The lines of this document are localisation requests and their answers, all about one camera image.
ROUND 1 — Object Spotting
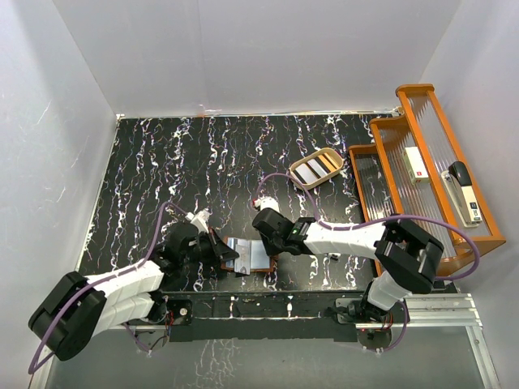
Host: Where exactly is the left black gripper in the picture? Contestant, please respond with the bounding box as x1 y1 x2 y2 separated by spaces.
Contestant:
180 228 239 267

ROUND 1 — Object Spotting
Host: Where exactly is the brown leather card holder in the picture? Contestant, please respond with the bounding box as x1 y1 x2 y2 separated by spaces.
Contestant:
221 237 275 276

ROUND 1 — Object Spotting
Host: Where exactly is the stack of credit cards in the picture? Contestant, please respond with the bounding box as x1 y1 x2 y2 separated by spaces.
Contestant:
290 151 341 188

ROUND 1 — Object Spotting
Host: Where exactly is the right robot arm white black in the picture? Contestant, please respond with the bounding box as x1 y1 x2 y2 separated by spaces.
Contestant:
252 207 444 323

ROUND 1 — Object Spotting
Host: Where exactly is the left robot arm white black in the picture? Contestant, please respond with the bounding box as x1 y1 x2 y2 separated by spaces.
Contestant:
28 222 239 361

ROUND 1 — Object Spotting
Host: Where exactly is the beige oval tray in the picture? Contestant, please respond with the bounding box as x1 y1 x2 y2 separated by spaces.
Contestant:
289 147 345 190

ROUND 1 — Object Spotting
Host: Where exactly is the orange wooden tiered shelf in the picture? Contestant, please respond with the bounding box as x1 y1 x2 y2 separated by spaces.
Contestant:
349 83 506 255

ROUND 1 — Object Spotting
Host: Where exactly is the white staple box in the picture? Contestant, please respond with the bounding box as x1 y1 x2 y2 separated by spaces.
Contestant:
402 146 430 184

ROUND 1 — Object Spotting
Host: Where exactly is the black beige stapler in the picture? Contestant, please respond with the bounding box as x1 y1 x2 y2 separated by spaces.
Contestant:
440 160 483 228

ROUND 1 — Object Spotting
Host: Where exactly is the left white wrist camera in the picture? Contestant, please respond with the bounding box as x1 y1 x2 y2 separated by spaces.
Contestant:
186 209 210 233

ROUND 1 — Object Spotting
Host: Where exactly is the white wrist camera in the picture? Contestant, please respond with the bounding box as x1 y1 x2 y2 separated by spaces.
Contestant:
186 209 210 233
252 196 280 212

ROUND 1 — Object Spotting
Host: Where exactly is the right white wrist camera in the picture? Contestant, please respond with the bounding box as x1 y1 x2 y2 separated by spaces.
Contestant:
252 196 280 212

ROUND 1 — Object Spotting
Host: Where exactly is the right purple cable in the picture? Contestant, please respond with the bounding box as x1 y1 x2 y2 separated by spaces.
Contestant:
255 173 481 353

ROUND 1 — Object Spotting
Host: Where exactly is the purple cable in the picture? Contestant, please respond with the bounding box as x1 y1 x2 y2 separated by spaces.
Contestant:
255 173 481 353
27 201 195 374

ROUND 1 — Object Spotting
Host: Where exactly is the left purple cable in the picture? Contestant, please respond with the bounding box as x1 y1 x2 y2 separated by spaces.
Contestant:
27 201 195 374

